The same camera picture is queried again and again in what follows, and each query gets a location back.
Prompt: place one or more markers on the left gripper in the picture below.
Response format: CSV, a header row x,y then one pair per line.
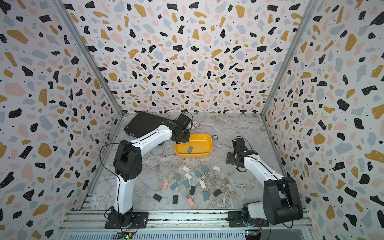
x,y
186,140

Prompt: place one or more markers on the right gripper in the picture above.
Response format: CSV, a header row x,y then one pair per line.
x,y
229,158

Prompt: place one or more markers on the teal eraser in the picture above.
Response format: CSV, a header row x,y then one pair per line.
x,y
205,196
205,169
190,149
174,186
198,174

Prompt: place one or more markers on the pink eraser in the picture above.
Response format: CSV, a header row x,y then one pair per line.
x,y
165,185
190,202

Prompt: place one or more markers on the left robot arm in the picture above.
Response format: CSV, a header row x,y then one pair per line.
x,y
128,164

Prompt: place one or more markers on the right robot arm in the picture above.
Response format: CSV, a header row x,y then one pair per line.
x,y
281,202

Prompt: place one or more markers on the playing card box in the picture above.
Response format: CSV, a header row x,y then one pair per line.
x,y
195,125

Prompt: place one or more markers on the yellow storage box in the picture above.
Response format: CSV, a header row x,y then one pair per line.
x,y
202,146

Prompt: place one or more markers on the white eraser top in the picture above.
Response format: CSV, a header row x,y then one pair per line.
x,y
186,169

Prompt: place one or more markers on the black eraser right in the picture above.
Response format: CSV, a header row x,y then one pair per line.
x,y
217,193

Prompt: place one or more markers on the teal eraser middle low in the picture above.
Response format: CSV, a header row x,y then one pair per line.
x,y
186,184

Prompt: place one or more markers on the black eraser bottom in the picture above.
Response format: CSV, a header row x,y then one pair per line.
x,y
175,199

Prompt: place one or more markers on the black eraser far left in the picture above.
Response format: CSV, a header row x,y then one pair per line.
x,y
157,197

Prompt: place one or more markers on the pink eraser bottom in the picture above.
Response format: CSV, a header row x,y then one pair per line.
x,y
190,202

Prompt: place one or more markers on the black flat case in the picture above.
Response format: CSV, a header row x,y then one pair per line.
x,y
150,130

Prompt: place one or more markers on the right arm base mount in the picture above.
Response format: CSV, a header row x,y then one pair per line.
x,y
237,219

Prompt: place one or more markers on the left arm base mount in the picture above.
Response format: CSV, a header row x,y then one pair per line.
x,y
135,220

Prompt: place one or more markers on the left aluminium corner post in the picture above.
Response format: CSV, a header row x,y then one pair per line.
x,y
68,22

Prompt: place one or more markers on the aluminium corner post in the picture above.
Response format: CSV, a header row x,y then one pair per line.
x,y
68,22
290,54

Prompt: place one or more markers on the right aluminium corner post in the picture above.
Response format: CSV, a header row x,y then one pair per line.
x,y
290,54

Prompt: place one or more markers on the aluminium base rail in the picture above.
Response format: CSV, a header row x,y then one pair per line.
x,y
180,225

